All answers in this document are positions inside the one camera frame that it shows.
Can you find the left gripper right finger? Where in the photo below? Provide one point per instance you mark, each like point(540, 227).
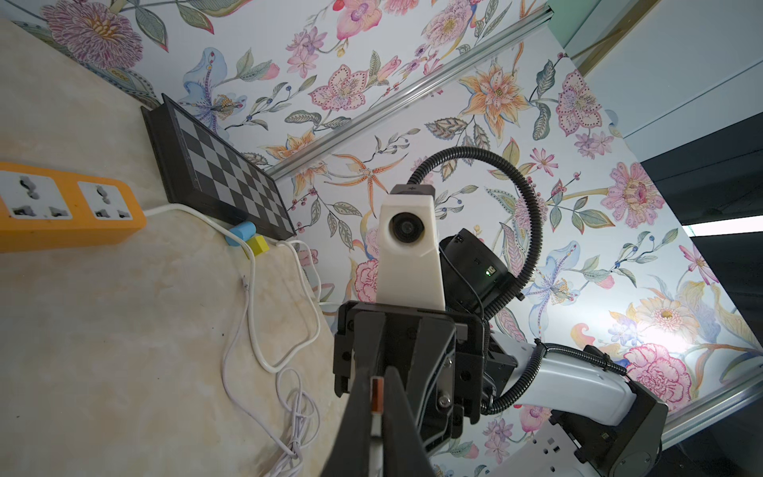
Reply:
point(403, 452)

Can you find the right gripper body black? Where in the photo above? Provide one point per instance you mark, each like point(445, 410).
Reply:
point(440, 357)

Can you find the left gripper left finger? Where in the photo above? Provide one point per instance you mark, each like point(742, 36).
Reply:
point(358, 448)

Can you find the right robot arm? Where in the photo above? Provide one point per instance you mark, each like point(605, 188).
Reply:
point(602, 422)

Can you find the yellow cube block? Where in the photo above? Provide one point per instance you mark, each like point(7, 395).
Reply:
point(258, 244)

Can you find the blue cylinder block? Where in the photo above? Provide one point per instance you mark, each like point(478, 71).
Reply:
point(244, 231)

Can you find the black white checkerboard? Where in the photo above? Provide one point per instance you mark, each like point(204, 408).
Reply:
point(201, 171)

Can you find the orange power strip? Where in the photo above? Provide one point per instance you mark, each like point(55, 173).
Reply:
point(45, 209)

